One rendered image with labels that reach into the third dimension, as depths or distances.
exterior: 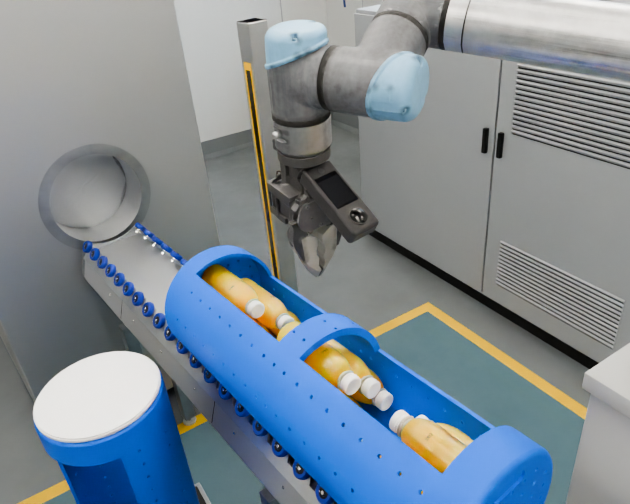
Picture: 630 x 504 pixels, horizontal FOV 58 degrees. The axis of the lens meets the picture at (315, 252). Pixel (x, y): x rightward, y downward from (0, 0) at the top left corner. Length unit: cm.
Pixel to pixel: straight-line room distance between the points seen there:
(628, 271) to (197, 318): 181
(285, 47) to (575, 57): 32
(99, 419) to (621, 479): 105
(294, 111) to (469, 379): 224
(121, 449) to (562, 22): 112
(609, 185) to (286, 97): 193
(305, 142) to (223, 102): 490
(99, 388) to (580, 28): 117
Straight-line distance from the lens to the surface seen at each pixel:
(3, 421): 314
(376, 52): 66
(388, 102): 64
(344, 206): 73
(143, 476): 142
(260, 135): 162
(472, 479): 88
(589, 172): 253
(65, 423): 137
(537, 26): 70
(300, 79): 68
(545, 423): 269
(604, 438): 127
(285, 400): 107
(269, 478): 135
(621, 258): 258
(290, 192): 79
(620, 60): 70
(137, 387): 138
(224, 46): 554
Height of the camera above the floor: 192
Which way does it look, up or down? 31 degrees down
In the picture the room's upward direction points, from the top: 5 degrees counter-clockwise
